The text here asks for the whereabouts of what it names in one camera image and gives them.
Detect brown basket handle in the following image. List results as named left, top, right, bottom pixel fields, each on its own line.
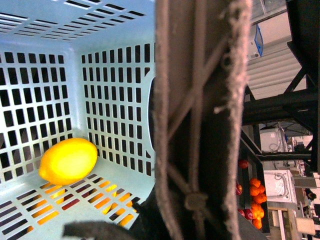
left=62, top=0, right=252, bottom=240

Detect light blue plastic basket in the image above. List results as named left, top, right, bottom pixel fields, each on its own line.
left=0, top=0, right=156, bottom=240

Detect large yellow lemon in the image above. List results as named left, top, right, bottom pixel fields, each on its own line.
left=38, top=138, right=98, bottom=186

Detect red apple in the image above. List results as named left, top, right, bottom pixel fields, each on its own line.
left=238, top=159, right=249, bottom=169

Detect pile of oranges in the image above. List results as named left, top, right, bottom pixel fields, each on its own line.
left=249, top=178, right=267, bottom=230

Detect red apples low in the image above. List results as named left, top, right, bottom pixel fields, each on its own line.
left=238, top=208, right=254, bottom=220

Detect white appliance box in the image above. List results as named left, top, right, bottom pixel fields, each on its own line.
left=263, top=170, right=297, bottom=204

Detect black fruit display tray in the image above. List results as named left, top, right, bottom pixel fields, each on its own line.
left=241, top=0, right=320, bottom=240

